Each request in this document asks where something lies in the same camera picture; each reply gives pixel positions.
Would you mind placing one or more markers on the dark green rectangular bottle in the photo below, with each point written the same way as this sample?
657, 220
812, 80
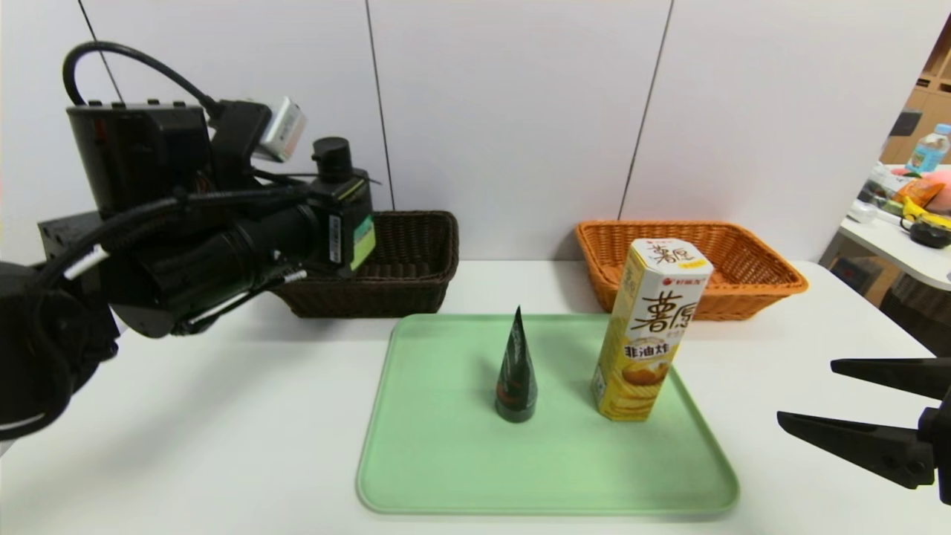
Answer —
332, 160

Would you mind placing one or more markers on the orange wicker basket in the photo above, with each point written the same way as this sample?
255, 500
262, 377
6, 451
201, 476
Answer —
743, 290

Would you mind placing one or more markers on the yellow item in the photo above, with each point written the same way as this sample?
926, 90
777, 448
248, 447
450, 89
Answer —
917, 210

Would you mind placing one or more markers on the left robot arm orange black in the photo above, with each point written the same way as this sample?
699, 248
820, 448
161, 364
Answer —
148, 282

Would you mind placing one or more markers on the dark chair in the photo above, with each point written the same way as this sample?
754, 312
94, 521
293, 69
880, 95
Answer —
917, 312

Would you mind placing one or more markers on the dark brown wicker basket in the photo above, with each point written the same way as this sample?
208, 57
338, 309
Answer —
409, 275

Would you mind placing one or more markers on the clear plastic bag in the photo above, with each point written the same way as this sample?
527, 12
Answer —
865, 212

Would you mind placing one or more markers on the yellow potato chips box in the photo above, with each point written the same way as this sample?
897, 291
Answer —
646, 334

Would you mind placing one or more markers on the wooden cabinet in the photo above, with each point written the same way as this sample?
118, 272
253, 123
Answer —
937, 104

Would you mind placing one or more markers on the white side table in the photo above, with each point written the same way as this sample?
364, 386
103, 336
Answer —
884, 241

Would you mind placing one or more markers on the pink soft item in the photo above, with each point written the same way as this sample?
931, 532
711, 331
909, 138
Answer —
942, 178

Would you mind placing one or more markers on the orange snack bag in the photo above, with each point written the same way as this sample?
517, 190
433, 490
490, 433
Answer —
920, 193

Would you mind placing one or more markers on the clear water bottle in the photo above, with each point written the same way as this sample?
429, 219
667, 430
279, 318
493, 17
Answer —
929, 152

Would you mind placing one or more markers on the dark green cone tube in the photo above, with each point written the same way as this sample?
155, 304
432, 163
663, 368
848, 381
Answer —
516, 386

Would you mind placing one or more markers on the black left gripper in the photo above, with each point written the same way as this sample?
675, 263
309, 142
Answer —
349, 227

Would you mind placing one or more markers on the black round object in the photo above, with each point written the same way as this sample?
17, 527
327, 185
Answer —
929, 235

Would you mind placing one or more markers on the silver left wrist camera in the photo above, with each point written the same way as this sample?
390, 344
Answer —
282, 130

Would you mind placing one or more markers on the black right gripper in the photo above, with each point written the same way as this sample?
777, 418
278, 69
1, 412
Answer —
943, 446

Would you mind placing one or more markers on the light green plastic tray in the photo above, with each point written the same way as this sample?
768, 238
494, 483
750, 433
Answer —
446, 446

